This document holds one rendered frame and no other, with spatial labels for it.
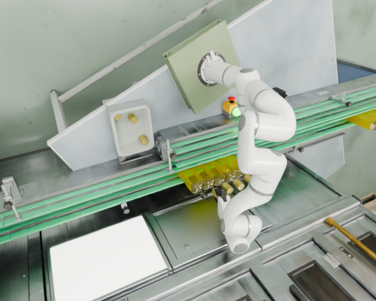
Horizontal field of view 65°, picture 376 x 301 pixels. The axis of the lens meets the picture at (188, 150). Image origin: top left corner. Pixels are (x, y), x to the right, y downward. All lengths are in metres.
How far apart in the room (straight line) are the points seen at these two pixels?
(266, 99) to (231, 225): 0.42
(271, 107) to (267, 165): 0.20
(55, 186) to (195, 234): 0.64
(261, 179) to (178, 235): 0.53
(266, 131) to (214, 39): 0.62
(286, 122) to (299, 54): 0.93
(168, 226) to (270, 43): 1.04
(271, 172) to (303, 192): 0.74
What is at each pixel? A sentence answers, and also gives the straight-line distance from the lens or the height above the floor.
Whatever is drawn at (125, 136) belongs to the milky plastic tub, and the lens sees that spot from 1.43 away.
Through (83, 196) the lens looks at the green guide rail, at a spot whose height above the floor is 0.94.
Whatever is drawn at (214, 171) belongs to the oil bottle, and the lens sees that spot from 1.39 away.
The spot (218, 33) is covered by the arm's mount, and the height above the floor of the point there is 0.81.
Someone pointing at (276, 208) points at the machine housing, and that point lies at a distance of 1.51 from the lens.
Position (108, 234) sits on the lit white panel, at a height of 1.03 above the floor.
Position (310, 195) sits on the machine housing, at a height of 1.23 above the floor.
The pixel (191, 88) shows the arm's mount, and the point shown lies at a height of 0.82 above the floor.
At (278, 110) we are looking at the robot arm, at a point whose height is 1.35.
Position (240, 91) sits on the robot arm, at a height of 1.10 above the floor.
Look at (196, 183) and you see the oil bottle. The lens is 1.32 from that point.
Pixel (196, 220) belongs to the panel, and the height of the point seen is 1.14.
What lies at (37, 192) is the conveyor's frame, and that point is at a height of 0.84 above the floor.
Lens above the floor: 2.00
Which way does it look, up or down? 50 degrees down
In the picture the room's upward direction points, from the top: 137 degrees clockwise
